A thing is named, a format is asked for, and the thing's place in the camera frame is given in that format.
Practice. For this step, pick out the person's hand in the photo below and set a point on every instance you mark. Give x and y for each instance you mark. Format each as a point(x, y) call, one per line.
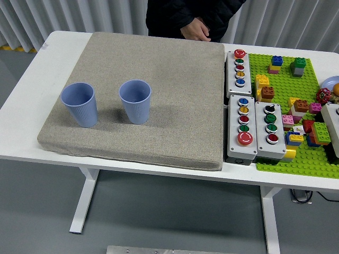
point(194, 30)

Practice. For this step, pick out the blue ribbed plastic cup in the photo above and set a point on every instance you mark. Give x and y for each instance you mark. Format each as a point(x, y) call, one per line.
point(136, 111)
point(82, 111)

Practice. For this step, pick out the person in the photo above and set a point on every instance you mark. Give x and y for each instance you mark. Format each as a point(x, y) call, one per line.
point(169, 16)

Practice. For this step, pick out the grey-brown fabric mat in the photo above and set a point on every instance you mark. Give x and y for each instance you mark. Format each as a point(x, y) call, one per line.
point(164, 92)

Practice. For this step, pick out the five-button box without rim screws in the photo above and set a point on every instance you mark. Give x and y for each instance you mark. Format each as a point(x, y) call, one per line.
point(246, 87)

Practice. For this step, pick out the blue yellow pink brick stack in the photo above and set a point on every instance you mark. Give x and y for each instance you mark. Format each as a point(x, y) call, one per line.
point(275, 64)

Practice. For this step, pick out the brown toy brick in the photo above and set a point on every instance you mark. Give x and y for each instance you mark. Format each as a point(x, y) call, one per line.
point(267, 94)

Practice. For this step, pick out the green studded baseplate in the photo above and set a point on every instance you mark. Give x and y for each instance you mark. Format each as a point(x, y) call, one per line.
point(286, 87)

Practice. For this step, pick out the five-button box with rim screws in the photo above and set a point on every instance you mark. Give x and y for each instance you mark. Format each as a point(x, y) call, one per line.
point(233, 132)

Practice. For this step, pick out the green grey brick stack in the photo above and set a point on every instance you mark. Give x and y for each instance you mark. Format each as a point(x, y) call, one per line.
point(298, 67)

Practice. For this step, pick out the white pleated curtain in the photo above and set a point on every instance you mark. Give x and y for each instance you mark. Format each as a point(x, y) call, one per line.
point(79, 16)

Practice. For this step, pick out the pink toy brick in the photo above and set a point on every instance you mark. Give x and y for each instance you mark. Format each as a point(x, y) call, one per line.
point(287, 120)

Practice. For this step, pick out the brown yellow white brick stack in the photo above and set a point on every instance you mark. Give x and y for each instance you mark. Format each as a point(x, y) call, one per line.
point(300, 105)

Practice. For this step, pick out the magenta toy brick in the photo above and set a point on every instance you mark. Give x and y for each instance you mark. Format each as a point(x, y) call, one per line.
point(314, 108)

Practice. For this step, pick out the light blue plate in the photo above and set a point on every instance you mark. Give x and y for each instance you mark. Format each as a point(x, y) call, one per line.
point(328, 82)

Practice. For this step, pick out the red valve wheel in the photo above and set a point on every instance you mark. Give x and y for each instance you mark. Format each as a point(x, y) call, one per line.
point(323, 95)

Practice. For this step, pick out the red toy brick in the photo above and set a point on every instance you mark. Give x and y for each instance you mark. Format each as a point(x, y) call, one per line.
point(308, 125)

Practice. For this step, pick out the small table sticker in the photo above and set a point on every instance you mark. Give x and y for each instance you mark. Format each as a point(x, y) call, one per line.
point(45, 46)

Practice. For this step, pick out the orange fruit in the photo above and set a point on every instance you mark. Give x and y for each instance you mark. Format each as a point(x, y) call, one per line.
point(336, 89)

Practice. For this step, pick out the yellow cylinder brick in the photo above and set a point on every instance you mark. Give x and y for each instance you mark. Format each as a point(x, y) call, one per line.
point(289, 154)

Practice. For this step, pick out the green orange brick stack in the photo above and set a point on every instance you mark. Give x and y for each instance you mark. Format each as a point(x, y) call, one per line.
point(320, 132)

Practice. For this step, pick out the white box with black base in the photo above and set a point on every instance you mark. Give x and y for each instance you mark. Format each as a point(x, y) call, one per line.
point(332, 119)

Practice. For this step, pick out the white table leg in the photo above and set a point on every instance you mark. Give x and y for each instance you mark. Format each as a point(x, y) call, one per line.
point(270, 219)
point(84, 201)

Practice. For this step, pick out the four-button box with black switch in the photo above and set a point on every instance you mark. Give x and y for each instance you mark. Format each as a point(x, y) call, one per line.
point(260, 132)

